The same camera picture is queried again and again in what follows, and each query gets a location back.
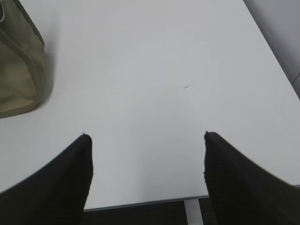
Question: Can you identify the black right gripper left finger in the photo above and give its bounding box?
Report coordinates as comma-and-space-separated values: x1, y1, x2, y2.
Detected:
0, 134, 93, 225

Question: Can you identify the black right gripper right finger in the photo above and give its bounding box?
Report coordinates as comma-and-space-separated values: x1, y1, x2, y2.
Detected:
204, 132, 300, 225

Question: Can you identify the khaki yellow canvas bag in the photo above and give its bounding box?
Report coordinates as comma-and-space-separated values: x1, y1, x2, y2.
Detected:
0, 0, 45, 118

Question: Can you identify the white table leg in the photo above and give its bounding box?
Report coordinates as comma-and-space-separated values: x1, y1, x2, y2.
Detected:
184, 199, 203, 225

